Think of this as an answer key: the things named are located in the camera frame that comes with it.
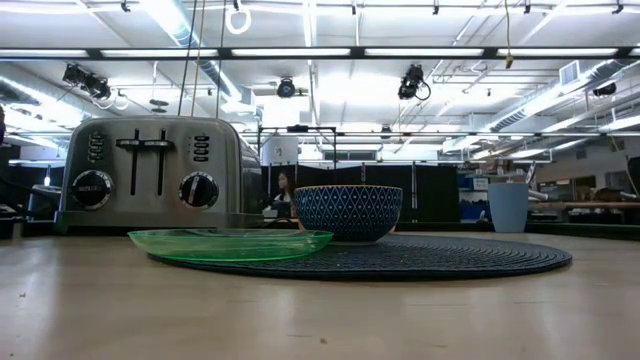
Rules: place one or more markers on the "green transparent lid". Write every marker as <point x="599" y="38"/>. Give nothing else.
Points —
<point x="230" y="245"/>

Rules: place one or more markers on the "person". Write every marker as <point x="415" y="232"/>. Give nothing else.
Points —
<point x="286" y="190"/>

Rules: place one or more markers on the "blue patterned bowl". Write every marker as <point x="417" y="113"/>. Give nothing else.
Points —
<point x="350" y="212"/>

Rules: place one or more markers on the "black ceiling-mounted device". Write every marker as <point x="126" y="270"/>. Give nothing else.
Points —
<point x="411" y="82"/>
<point x="95" y="87"/>
<point x="286" y="88"/>

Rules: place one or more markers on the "dark round woven placemat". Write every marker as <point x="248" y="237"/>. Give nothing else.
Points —
<point x="450" y="257"/>

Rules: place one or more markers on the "black overhead gantry bar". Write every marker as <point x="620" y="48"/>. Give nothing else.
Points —
<point x="225" y="53"/>

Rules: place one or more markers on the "silver four-slot toaster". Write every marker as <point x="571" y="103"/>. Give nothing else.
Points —
<point x="150" y="200"/>

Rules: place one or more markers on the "light blue cup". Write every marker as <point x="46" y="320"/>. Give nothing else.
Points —
<point x="508" y="210"/>

